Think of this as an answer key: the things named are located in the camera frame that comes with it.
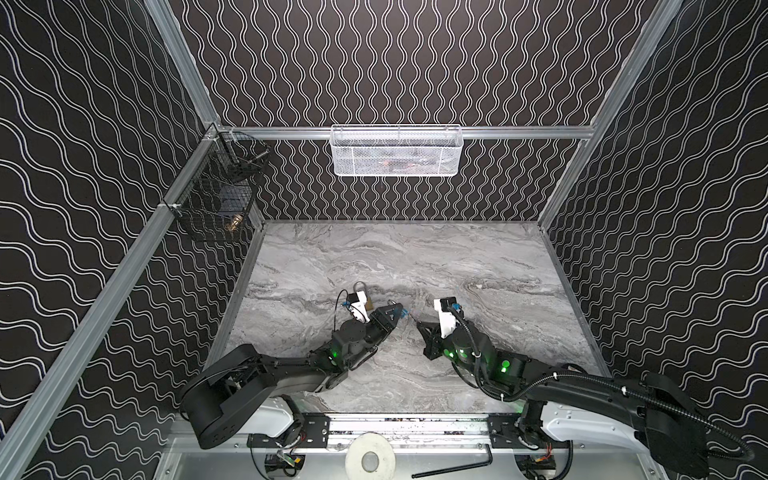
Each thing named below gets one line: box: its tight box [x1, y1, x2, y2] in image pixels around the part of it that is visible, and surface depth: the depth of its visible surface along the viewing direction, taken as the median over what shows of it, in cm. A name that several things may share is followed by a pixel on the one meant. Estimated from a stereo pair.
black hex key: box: [411, 444, 493, 479], surface depth 72 cm
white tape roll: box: [344, 432, 397, 480], surface depth 72 cm
